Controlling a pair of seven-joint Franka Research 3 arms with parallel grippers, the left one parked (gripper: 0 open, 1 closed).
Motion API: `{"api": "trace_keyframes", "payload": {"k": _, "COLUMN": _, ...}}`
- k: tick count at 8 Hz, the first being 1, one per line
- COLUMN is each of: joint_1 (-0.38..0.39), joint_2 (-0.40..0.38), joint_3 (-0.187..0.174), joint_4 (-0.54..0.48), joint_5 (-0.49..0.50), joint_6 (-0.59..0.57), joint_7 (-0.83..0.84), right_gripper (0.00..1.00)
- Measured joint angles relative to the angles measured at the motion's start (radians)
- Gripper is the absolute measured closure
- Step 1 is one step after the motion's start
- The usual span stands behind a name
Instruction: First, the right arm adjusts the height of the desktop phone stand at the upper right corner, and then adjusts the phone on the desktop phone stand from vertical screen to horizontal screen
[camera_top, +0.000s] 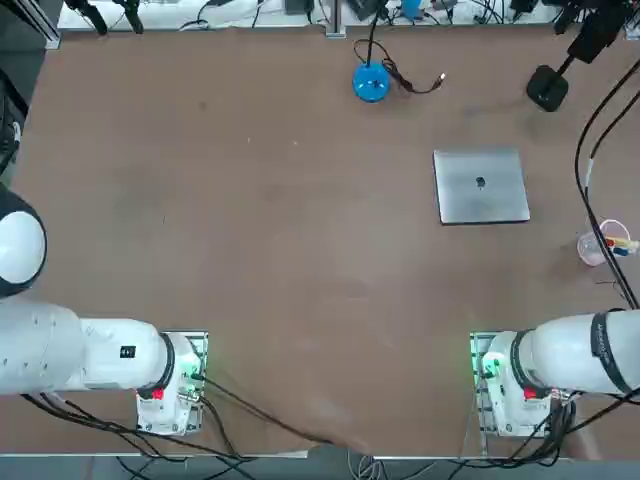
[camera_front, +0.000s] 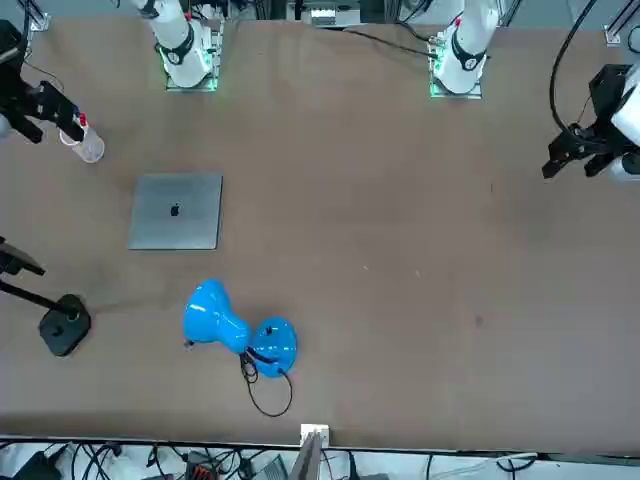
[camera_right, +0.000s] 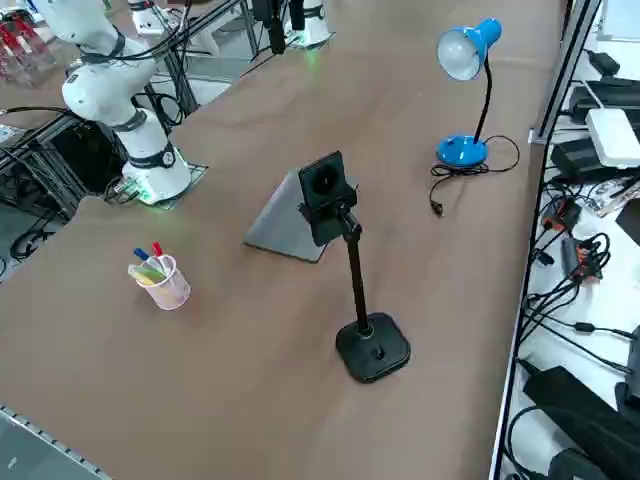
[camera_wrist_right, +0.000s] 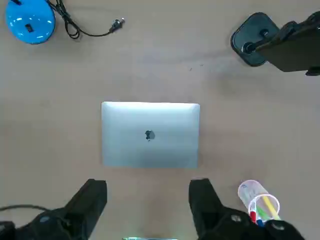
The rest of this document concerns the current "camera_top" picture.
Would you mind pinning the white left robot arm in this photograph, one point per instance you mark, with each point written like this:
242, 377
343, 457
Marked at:
75, 360

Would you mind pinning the blue marker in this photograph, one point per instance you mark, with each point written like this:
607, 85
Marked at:
621, 250

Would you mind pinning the black desktop phone stand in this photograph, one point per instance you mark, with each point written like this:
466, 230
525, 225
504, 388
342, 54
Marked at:
547, 90

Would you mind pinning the aluminium camera post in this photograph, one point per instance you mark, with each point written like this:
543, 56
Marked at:
336, 20

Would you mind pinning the clear pink plastic cup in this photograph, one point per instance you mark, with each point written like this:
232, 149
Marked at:
592, 252

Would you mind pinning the grey closed laptop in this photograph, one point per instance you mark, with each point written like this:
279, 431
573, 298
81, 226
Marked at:
480, 200

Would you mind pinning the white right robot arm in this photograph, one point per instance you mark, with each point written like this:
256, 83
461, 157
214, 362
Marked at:
565, 350

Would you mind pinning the aluminium frame profile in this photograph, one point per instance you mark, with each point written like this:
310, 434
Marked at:
47, 32

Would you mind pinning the blue desk lamp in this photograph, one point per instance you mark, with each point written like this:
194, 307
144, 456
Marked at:
371, 84

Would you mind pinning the yellow green highlighter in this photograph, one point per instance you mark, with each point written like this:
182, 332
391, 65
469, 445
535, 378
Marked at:
629, 244

